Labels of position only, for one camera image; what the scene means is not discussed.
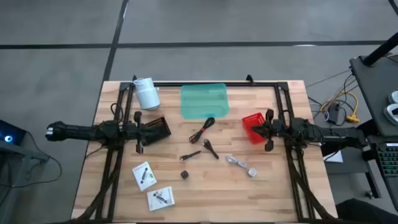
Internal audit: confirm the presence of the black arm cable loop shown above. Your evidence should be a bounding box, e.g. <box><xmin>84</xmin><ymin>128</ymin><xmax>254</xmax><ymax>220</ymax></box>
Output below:
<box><xmin>110</xmin><ymin>101</ymin><xmax>125</xmax><ymax>124</ymax></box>

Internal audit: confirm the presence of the short black USB cable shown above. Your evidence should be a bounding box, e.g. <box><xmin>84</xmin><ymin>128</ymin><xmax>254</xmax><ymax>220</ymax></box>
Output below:
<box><xmin>179</xmin><ymin>150</ymin><xmax>202</xmax><ymax>162</ymax></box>

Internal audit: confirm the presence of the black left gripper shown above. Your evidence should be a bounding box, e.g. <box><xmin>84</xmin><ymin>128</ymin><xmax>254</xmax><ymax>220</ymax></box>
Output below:
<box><xmin>125</xmin><ymin>111</ymin><xmax>162</xmax><ymax>155</ymax></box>

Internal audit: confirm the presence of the white paper sheet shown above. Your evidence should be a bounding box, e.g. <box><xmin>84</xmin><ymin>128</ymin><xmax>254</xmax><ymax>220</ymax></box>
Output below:
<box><xmin>323</xmin><ymin>151</ymin><xmax>344</xmax><ymax>164</ymax></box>

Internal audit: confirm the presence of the black cable with red tie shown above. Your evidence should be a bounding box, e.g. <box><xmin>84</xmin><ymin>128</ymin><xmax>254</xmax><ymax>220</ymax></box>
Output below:
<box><xmin>188</xmin><ymin>116</ymin><xmax>216</xmax><ymax>144</ymax></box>

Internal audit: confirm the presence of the black floor cable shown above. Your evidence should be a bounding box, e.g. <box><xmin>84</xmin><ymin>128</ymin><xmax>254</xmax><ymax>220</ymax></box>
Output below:
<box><xmin>0</xmin><ymin>130</ymin><xmax>63</xmax><ymax>189</ymax></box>

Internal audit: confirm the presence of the black power box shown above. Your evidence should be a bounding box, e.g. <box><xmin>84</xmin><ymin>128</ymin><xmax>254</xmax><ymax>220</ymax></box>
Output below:
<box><xmin>328</xmin><ymin>102</ymin><xmax>342</xmax><ymax>124</ymax></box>

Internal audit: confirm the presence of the white printed booklet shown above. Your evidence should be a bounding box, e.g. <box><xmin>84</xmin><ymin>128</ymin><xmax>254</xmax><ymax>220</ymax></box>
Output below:
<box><xmin>131</xmin><ymin>161</ymin><xmax>158</xmax><ymax>192</ymax></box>
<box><xmin>146</xmin><ymin>185</ymin><xmax>176</xmax><ymax>212</ymax></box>

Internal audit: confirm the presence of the grey desk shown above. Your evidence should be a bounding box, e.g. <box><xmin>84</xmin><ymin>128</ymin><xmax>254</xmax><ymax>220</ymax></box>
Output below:
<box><xmin>0</xmin><ymin>139</ymin><xmax>50</xmax><ymax>224</ymax></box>

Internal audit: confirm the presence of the black plastic basket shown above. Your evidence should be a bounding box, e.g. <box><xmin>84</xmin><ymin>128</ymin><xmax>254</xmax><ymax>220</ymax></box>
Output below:
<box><xmin>140</xmin><ymin>116</ymin><xmax>172</xmax><ymax>147</ymax></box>

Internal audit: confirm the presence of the black aluminium table frame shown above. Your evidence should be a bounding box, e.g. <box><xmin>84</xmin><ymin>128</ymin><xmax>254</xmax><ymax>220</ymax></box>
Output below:
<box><xmin>73</xmin><ymin>80</ymin><xmax>340</xmax><ymax>224</ymax></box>

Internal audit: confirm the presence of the computer with blue light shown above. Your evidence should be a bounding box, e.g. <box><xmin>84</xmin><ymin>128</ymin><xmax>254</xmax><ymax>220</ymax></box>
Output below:
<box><xmin>0</xmin><ymin>119</ymin><xmax>27</xmax><ymax>147</ymax></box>

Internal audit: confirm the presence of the black side table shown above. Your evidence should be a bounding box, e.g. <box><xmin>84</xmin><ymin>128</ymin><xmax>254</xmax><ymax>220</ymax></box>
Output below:
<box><xmin>349</xmin><ymin>54</ymin><xmax>398</xmax><ymax>138</ymax></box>

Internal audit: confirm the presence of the backlit black keyboard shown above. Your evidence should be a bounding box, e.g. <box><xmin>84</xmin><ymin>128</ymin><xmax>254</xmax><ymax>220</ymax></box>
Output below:
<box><xmin>375</xmin><ymin>142</ymin><xmax>398</xmax><ymax>178</ymax></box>

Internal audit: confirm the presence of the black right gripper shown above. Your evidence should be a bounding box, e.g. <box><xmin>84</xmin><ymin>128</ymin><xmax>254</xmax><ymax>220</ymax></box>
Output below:
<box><xmin>251</xmin><ymin>109</ymin><xmax>284</xmax><ymax>152</ymax></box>

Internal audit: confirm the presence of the white cable with plug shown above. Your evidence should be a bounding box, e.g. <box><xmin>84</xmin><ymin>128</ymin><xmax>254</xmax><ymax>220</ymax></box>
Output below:
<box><xmin>224</xmin><ymin>155</ymin><xmax>258</xmax><ymax>179</ymax></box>

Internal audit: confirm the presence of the white cylinder device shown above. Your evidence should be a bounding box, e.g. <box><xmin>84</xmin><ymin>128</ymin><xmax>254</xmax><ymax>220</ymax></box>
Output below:
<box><xmin>132</xmin><ymin>77</ymin><xmax>161</xmax><ymax>111</ymax></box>

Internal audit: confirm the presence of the black slanted pole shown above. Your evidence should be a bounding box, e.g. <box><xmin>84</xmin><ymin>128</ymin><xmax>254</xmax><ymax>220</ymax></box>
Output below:
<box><xmin>362</xmin><ymin>32</ymin><xmax>398</xmax><ymax>68</ymax></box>

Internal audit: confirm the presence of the black keyboard desk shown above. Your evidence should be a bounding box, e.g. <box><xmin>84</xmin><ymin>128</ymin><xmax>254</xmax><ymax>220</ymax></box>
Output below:
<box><xmin>360</xmin><ymin>135</ymin><xmax>398</xmax><ymax>212</ymax></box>

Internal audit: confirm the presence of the red plastic basket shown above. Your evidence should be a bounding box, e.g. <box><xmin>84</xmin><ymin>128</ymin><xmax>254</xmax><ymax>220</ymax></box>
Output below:
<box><xmin>241</xmin><ymin>112</ymin><xmax>267</xmax><ymax>146</ymax></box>

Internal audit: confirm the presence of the yellow floor cable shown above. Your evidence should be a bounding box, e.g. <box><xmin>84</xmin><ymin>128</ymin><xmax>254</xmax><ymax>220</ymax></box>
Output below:
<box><xmin>320</xmin><ymin>90</ymin><xmax>361</xmax><ymax>123</ymax></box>

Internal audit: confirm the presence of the teal translucent plastic bin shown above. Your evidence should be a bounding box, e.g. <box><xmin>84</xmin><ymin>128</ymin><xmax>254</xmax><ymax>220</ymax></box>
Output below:
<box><xmin>180</xmin><ymin>82</ymin><xmax>230</xmax><ymax>120</ymax></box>

